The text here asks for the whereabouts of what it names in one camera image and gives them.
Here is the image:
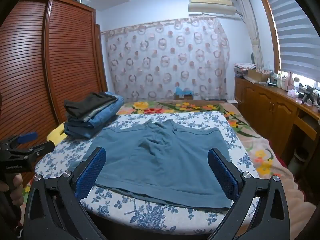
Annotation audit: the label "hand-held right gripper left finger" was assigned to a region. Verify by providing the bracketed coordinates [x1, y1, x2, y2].
[22, 147, 107, 240]

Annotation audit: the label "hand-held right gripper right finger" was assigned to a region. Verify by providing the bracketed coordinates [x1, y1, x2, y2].
[207, 148, 291, 240]

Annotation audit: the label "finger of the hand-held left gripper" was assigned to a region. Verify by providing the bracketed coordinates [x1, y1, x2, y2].
[5, 132, 38, 147]
[10, 141, 55, 156]

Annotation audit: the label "blue towel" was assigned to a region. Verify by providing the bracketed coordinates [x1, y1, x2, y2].
[69, 119, 232, 210]

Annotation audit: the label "person's left forearm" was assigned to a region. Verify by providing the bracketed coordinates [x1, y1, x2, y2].
[0, 192, 25, 240]

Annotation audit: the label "person's left hand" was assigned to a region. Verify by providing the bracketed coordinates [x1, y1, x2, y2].
[0, 174, 25, 208]

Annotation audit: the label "yellow cloth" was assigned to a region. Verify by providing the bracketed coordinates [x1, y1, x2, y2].
[47, 124, 68, 145]

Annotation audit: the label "dark blue folded jeans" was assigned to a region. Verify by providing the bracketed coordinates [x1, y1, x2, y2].
[63, 121, 103, 140]

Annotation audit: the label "flower print blanket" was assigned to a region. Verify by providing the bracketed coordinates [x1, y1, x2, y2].
[120, 100, 318, 230]

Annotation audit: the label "grey folded garment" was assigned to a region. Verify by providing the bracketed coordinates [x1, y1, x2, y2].
[82, 102, 118, 123]

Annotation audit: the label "blue floral white sheet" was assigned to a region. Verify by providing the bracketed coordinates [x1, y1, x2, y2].
[34, 110, 260, 228]

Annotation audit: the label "black folded garment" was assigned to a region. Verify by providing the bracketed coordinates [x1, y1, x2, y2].
[64, 92, 118, 118]

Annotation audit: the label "light blue denim jeans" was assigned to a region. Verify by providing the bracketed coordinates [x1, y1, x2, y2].
[85, 92, 125, 132]

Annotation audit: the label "dark trash bin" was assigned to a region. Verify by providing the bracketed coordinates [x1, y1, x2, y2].
[287, 146, 310, 174]

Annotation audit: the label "wooden side cabinet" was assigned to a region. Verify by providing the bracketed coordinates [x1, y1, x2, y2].
[234, 76, 320, 170]

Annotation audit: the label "louvered wooden wardrobe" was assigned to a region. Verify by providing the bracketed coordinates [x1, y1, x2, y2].
[0, 0, 109, 188]

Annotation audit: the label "blue toy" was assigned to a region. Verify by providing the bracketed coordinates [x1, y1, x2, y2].
[174, 82, 193, 96]

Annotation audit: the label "open cardboard box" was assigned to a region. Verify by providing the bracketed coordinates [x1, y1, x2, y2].
[246, 69, 271, 83]

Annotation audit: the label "stack of folded cloths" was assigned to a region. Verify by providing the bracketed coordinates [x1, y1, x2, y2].
[234, 62, 257, 77]

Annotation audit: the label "row of bottles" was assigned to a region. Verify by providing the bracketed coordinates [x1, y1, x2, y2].
[266, 69, 295, 90]

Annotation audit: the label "circle patterned curtain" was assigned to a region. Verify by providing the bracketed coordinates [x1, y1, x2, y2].
[101, 16, 230, 103]

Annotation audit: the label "white side curtain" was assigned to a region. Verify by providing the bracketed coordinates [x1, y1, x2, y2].
[235, 0, 264, 68]

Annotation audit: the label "grey striped window blind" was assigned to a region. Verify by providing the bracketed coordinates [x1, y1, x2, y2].
[261, 0, 320, 78]

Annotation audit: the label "black handle tool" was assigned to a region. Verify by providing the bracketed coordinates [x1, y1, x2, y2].
[301, 86, 316, 105]

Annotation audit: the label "wooden window frame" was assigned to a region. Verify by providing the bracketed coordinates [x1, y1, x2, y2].
[256, 0, 282, 71]

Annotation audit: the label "wall air conditioner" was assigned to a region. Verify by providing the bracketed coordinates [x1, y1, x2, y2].
[187, 0, 240, 18]

